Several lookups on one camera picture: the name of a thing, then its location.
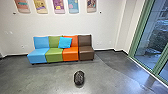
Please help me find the black plastic trash bag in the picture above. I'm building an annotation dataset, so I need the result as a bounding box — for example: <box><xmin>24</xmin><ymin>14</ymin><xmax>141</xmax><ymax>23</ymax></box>
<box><xmin>73</xmin><ymin>70</ymin><xmax>86</xmax><ymax>86</ymax></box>

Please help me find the brown sofa seat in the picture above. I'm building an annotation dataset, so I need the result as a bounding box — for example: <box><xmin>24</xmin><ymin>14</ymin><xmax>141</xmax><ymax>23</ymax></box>
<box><xmin>77</xmin><ymin>34</ymin><xmax>95</xmax><ymax>61</ymax></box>

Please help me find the orange sofa seat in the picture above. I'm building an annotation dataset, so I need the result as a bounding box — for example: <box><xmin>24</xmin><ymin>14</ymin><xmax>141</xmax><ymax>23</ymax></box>
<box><xmin>61</xmin><ymin>35</ymin><xmax>80</xmax><ymax>62</ymax></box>

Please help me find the light blue cushion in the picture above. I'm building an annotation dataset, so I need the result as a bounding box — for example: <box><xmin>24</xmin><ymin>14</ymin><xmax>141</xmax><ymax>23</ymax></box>
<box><xmin>57</xmin><ymin>36</ymin><xmax>73</xmax><ymax>50</ymax></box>

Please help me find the green sofa seat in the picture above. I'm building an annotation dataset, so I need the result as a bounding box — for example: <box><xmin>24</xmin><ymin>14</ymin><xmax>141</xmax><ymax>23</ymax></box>
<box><xmin>45</xmin><ymin>35</ymin><xmax>64</xmax><ymax>64</ymax></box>

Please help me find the blue sofa seat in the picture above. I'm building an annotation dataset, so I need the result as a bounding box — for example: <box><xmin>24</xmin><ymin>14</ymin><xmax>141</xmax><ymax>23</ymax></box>
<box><xmin>26</xmin><ymin>36</ymin><xmax>50</xmax><ymax>65</ymax></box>

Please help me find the light blue wall poster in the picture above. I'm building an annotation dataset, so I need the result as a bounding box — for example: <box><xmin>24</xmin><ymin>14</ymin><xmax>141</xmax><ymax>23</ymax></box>
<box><xmin>67</xmin><ymin>0</ymin><xmax>80</xmax><ymax>15</ymax></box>

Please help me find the pink purple wall poster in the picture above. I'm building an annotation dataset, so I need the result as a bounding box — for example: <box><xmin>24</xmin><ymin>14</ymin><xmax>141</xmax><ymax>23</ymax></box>
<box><xmin>52</xmin><ymin>0</ymin><xmax>66</xmax><ymax>15</ymax></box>

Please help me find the green glass door frame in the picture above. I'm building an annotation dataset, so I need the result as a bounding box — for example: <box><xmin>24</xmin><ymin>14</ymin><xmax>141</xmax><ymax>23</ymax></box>
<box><xmin>128</xmin><ymin>0</ymin><xmax>168</xmax><ymax>84</ymax></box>

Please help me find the yellow wall poster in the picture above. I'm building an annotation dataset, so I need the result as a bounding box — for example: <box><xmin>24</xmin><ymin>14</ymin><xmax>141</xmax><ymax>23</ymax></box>
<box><xmin>33</xmin><ymin>0</ymin><xmax>49</xmax><ymax>15</ymax></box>

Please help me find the orange red wall poster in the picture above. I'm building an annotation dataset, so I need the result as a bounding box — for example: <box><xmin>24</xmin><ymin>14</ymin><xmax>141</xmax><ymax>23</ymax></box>
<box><xmin>13</xmin><ymin>0</ymin><xmax>32</xmax><ymax>14</ymax></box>

